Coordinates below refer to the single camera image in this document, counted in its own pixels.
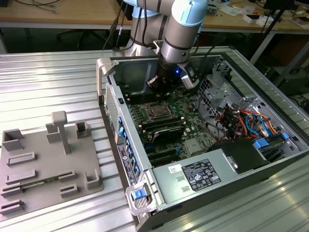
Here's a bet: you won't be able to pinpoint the metal socket cover frame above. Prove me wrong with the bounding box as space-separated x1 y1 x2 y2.
142 102 174 121

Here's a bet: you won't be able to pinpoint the black RAM slot bank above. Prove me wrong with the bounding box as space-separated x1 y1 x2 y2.
141 115 185 133
123 83 157 105

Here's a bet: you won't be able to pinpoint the CPU socket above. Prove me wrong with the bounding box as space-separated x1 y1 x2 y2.
140 101 176 123

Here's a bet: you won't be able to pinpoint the silver perforated drive cage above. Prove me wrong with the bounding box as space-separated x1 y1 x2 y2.
197 73 243 121

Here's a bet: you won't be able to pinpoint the green motherboard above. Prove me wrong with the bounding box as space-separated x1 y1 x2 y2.
125 84 232 167

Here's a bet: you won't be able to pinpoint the black graphics card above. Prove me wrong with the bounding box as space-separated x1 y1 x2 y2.
152 127 184 145

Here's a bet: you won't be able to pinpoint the open grey PC case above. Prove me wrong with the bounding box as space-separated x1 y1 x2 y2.
96 52 309 232

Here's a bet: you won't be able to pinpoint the silver chipset heatsink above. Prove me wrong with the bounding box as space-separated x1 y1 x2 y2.
184 139 203 155

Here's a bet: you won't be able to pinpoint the black chair base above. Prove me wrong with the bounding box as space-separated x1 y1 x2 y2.
56 29 107 49

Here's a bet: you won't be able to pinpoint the white box with black inlay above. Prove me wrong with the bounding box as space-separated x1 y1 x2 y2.
243 13 266 26

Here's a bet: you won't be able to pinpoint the grey power supply unit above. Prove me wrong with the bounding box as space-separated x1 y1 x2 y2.
152 148 242 203

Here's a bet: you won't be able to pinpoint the wooden desk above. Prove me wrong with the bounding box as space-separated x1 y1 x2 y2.
0 0 309 33

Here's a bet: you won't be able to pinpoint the blue case latch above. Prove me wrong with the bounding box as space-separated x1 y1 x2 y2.
131 189 147 200

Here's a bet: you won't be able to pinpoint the black equipment box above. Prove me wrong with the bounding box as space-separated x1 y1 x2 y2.
275 70 309 97

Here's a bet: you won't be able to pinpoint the grey parts rack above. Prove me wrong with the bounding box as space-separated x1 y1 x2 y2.
0 110 105 218

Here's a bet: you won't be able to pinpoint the green RAM stick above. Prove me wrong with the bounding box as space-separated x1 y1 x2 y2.
20 176 60 188

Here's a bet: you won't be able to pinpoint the black wrist camera block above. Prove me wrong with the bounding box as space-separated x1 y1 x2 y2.
145 76 159 91

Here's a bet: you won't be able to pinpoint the black hanging cables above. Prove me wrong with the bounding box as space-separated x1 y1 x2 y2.
102 2 128 50

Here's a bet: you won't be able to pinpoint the red and yellow wires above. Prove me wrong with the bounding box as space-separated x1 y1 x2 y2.
216 109 245 127

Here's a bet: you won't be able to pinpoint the blue wire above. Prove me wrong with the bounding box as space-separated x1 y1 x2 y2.
245 113 269 139

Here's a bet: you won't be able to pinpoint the orange wire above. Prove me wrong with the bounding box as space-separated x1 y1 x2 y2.
262 117 282 134

